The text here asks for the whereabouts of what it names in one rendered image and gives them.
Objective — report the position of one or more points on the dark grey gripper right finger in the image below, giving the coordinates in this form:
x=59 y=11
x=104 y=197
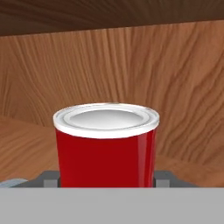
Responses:
x=166 y=178

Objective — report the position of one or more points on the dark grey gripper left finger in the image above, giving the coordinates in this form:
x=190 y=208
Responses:
x=48 y=178

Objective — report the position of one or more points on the red can with white lid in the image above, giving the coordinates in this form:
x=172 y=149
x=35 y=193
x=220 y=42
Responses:
x=105 y=157

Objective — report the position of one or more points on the wooden cabinet interior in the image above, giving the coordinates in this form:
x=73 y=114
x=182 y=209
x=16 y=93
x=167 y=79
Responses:
x=116 y=67

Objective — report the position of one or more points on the silver can lid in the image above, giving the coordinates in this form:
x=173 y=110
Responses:
x=11 y=182

